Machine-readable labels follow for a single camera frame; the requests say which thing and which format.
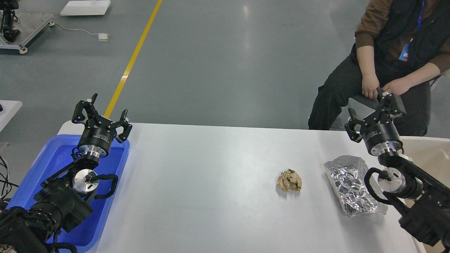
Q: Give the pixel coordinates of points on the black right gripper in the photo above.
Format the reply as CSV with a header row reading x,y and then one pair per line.
x,y
380,134

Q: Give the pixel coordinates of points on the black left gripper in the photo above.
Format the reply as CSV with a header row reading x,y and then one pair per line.
x,y
97,136

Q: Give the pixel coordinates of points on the silver foil bag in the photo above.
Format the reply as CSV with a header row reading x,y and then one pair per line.
x,y
346,177

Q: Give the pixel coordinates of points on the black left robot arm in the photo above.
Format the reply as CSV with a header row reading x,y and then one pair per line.
x,y
64,200

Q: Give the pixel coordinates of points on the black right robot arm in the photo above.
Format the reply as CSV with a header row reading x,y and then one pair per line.
x,y
421,199

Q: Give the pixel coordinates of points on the white office chair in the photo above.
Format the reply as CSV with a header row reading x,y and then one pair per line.
x,y
373,103

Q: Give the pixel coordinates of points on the beige plastic bin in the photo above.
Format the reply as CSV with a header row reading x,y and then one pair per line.
x,y
431,155

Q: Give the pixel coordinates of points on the seated person dark clothes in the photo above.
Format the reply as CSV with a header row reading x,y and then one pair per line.
x,y
400,46

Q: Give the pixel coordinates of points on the white side table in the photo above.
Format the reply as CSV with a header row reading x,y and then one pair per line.
x,y
9,109

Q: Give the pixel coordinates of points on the crumpled brown paper ball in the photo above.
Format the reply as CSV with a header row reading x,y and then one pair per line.
x,y
289,180

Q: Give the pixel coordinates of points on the white flat board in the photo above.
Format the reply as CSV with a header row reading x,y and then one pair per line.
x,y
85,7

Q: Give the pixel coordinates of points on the metal cart platform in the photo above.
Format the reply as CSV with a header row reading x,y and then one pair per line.
x,y
18,29

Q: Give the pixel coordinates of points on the white power adapter with cable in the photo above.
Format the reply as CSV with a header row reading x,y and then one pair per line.
x,y
98,36

